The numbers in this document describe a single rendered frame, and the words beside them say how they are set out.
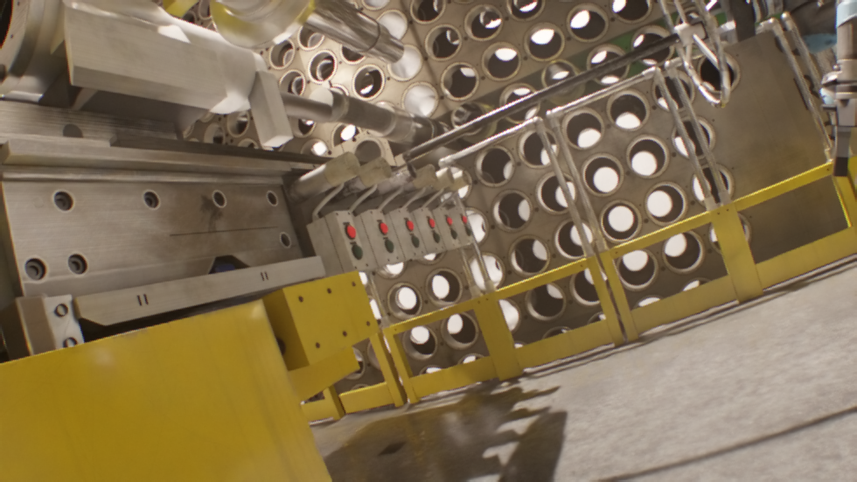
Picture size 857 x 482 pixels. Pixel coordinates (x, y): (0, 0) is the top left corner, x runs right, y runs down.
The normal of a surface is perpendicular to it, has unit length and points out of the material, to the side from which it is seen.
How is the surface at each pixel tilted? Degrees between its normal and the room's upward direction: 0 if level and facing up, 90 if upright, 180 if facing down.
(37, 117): 90
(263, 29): 90
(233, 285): 90
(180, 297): 90
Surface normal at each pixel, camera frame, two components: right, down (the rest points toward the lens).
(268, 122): -0.38, 0.06
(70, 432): 0.86, -0.35
